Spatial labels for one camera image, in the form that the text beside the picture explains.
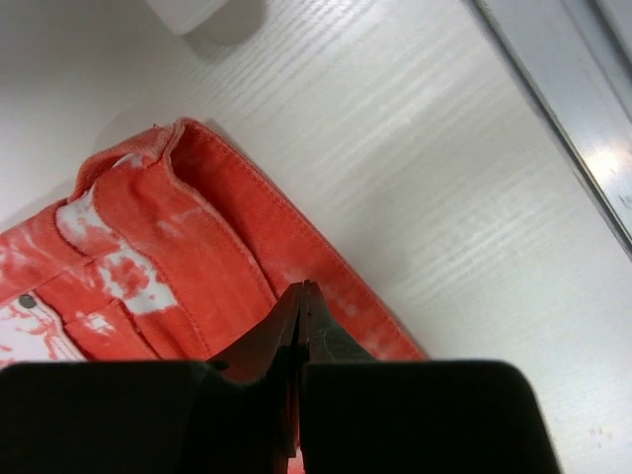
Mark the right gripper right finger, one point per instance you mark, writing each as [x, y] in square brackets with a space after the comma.
[339, 394]

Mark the orange white tie-dye trousers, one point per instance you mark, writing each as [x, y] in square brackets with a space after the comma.
[173, 245]

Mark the white clothes rack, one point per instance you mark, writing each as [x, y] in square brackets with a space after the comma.
[225, 18]

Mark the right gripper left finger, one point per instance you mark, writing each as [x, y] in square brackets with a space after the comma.
[254, 393]

